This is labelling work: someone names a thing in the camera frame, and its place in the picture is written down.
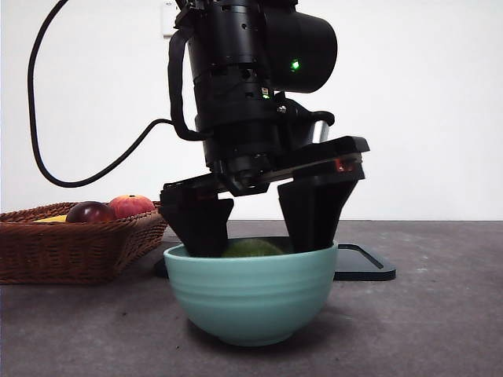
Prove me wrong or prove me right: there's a dark purple plum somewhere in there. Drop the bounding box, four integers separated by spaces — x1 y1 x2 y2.
65 200 117 224

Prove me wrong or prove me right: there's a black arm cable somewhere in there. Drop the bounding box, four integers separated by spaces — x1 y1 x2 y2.
26 0 215 189

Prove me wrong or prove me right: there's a white wall socket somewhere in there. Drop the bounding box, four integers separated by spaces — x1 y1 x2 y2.
162 3 177 39

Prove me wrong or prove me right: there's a black rectangular tray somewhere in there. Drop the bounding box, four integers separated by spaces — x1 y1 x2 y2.
153 243 397 282

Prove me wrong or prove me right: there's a brown wicker basket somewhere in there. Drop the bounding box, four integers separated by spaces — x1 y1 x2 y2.
0 200 170 286

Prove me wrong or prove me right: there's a green avocado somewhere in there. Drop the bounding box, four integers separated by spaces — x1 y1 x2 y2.
222 239 285 259

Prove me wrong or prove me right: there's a teal ribbed bowl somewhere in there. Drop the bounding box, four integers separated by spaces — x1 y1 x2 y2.
163 240 339 347

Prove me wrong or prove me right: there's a red peach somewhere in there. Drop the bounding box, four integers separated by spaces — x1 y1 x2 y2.
108 194 156 220

